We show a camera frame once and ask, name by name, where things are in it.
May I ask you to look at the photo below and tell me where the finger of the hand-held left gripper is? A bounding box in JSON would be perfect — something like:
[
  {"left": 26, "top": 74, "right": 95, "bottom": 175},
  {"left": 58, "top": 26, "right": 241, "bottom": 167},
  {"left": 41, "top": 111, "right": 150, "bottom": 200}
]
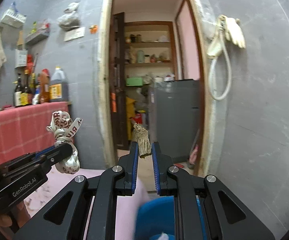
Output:
[
  {"left": 0, "top": 143, "right": 71, "bottom": 172},
  {"left": 3, "top": 144, "right": 78, "bottom": 181}
]

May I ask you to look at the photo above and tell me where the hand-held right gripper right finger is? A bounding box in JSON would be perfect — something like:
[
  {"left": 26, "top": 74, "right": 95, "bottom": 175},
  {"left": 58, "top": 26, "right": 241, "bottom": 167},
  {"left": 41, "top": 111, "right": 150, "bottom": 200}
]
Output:
[{"left": 151, "top": 141, "right": 276, "bottom": 240}]

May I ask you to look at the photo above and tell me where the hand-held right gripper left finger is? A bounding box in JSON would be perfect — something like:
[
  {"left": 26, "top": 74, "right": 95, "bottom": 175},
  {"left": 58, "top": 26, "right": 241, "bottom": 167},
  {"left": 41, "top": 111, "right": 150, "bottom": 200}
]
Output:
[{"left": 13, "top": 141, "right": 139, "bottom": 240}]

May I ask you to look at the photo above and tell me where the dried brown stalk piece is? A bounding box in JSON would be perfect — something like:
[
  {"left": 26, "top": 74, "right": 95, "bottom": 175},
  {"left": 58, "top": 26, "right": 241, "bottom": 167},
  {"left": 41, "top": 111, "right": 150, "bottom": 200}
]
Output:
[{"left": 133, "top": 123, "right": 152, "bottom": 158}]

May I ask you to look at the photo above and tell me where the white printed ribbon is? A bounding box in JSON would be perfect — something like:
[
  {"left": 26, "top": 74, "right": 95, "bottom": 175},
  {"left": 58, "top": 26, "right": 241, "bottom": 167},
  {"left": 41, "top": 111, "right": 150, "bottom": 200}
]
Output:
[{"left": 46, "top": 110, "right": 83, "bottom": 175}]

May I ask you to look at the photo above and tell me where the blue plastic basin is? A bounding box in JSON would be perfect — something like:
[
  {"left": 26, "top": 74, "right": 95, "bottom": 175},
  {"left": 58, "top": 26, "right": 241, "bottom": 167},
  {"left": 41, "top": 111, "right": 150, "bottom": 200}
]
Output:
[{"left": 134, "top": 195, "right": 207, "bottom": 240}]

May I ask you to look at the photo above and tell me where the salmon pink checked towel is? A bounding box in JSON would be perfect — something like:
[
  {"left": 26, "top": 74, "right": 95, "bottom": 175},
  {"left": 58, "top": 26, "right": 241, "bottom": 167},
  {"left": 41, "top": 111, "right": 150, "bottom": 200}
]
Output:
[{"left": 0, "top": 101, "right": 70, "bottom": 165}]

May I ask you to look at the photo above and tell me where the pink item on floor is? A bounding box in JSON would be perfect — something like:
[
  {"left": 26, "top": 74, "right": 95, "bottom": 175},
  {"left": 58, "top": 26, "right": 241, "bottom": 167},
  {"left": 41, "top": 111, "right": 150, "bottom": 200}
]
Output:
[{"left": 189, "top": 144, "right": 200, "bottom": 165}]

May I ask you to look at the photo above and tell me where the pink floral blanket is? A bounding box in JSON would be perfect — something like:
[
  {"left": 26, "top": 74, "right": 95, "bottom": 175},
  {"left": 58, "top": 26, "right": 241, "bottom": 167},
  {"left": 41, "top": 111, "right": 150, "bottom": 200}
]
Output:
[{"left": 23, "top": 167, "right": 151, "bottom": 240}]

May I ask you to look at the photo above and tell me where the yellow plastic bag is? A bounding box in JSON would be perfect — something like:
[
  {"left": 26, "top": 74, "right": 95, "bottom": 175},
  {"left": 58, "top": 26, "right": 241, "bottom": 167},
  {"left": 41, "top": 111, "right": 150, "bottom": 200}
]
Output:
[{"left": 126, "top": 97, "right": 138, "bottom": 140}]

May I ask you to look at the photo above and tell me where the grey washing machine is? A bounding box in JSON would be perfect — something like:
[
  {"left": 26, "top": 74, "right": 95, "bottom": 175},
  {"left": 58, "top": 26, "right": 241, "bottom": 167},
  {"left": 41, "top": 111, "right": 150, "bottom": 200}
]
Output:
[{"left": 148, "top": 79, "right": 201, "bottom": 163}]

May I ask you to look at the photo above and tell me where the amber glass bottle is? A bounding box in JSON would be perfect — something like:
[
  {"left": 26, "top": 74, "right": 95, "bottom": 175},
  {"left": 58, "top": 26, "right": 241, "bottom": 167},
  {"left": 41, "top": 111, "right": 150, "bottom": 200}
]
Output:
[{"left": 39, "top": 79, "right": 50, "bottom": 103}]

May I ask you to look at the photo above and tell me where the dark bottle white label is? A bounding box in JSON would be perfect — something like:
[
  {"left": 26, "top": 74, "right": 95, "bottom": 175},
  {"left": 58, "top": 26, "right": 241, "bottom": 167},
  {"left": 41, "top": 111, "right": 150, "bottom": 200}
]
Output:
[{"left": 14, "top": 76, "right": 24, "bottom": 107}]

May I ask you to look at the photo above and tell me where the tall dark sauce bottle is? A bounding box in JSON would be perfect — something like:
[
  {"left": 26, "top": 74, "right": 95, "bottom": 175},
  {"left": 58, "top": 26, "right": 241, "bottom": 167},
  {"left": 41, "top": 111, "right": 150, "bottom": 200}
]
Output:
[{"left": 22, "top": 74, "right": 33, "bottom": 106}]

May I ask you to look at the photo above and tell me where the white crumpled paper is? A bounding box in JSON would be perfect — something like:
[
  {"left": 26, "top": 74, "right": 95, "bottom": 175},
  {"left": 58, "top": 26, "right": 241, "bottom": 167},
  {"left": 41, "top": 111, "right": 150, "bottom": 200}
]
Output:
[{"left": 154, "top": 232, "right": 175, "bottom": 240}]

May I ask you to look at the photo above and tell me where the large dark oil jug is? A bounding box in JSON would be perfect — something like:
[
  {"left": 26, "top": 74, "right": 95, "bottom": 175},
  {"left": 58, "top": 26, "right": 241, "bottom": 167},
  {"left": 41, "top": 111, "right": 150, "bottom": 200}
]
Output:
[{"left": 49, "top": 67, "right": 70, "bottom": 103}]

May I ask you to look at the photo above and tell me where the red capped jar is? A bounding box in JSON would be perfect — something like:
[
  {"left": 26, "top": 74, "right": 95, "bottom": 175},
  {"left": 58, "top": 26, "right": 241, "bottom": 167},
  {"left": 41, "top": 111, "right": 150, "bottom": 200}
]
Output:
[{"left": 40, "top": 69, "right": 51, "bottom": 82}]

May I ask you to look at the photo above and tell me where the green box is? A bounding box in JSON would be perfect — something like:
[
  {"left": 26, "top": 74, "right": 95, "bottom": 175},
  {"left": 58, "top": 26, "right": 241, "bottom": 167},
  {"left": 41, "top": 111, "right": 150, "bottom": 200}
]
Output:
[{"left": 125, "top": 77, "right": 144, "bottom": 87}]

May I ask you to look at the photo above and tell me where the dark wooden door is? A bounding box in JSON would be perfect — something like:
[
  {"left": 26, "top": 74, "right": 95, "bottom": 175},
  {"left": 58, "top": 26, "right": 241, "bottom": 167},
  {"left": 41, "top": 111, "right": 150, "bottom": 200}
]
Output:
[{"left": 109, "top": 12, "right": 130, "bottom": 151}]

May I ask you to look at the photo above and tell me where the red plastic bag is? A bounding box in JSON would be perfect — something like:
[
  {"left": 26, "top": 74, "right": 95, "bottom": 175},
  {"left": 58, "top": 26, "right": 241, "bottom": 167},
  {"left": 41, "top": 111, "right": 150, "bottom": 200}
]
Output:
[{"left": 26, "top": 54, "right": 35, "bottom": 74}]

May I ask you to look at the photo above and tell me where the white plastic basket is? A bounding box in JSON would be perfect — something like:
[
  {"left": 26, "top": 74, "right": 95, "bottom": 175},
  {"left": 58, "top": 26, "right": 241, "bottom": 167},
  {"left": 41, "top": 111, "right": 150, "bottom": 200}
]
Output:
[{"left": 0, "top": 2, "right": 27, "bottom": 28}]

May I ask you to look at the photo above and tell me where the hanging clear plastic bag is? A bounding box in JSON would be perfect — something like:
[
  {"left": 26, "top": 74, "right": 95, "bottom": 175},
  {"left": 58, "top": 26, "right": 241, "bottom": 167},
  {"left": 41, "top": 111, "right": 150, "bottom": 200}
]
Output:
[{"left": 58, "top": 2, "right": 81, "bottom": 32}]

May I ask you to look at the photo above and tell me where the wooden door frame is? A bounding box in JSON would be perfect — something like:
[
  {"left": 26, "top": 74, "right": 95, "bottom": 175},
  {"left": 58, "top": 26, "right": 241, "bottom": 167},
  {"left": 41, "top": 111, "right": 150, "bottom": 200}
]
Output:
[{"left": 94, "top": 0, "right": 226, "bottom": 178}]

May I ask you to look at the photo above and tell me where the white shower hose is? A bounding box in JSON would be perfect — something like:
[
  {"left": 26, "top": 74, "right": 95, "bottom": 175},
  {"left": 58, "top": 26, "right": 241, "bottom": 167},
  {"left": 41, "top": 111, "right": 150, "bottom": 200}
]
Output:
[{"left": 208, "top": 34, "right": 232, "bottom": 101}]

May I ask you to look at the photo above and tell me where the wooden wall shelf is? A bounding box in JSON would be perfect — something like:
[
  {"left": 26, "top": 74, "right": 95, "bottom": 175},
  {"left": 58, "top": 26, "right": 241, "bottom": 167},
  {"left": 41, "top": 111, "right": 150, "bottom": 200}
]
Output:
[{"left": 123, "top": 21, "right": 178, "bottom": 80}]

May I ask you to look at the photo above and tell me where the grey wall rack basket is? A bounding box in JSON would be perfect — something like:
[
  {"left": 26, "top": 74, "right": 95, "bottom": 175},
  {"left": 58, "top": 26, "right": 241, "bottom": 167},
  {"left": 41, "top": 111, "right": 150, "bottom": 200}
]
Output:
[{"left": 24, "top": 21, "right": 51, "bottom": 46}]

